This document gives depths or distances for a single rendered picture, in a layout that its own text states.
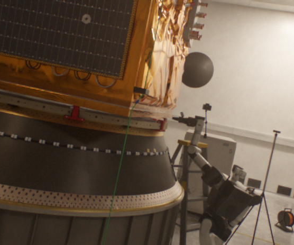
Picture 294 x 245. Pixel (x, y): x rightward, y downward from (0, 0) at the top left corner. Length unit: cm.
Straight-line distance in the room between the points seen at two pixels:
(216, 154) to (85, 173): 419
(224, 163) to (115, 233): 410
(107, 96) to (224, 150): 438
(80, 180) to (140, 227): 54
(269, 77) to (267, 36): 120
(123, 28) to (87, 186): 95
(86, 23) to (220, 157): 454
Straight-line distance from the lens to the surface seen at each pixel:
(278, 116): 1019
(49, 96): 195
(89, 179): 205
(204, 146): 394
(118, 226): 215
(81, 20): 189
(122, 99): 179
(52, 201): 198
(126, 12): 183
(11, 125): 217
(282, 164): 1031
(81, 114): 210
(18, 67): 206
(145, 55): 184
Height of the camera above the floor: 183
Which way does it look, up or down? 2 degrees down
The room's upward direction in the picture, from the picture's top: 12 degrees clockwise
